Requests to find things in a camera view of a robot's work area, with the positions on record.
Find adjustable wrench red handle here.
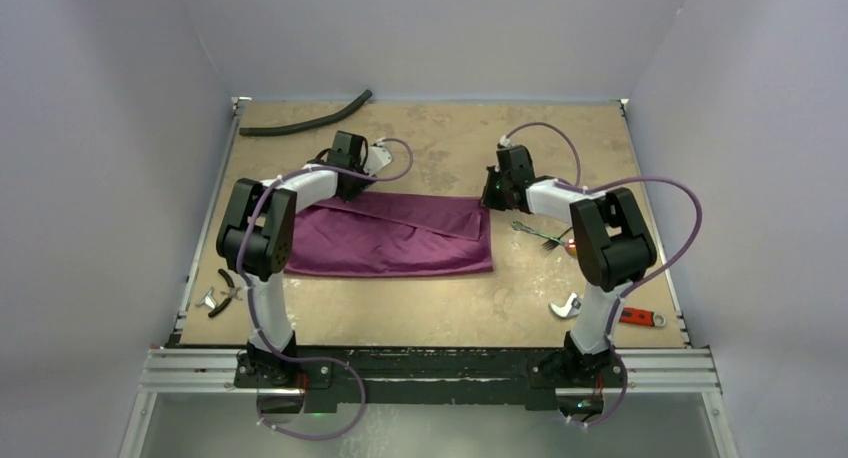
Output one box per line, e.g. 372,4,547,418
549,293,667,328

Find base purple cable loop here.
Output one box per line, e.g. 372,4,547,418
255,358,368,442

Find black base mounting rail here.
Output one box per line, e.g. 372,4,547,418
234,345,626,414

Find purple cloth napkin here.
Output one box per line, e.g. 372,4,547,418
285,192,494,278

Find black handled pliers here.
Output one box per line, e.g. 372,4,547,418
194,268,244,318

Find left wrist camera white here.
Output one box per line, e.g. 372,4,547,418
362,143,394,176

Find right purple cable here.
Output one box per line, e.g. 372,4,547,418
500,122,704,377

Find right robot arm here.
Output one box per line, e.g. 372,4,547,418
481,145,657,388

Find black foam hose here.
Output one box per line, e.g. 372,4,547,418
238,89,374,138

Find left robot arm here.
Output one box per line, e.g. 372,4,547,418
215,131,387,387

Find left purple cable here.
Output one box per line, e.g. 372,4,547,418
235,137,415,377

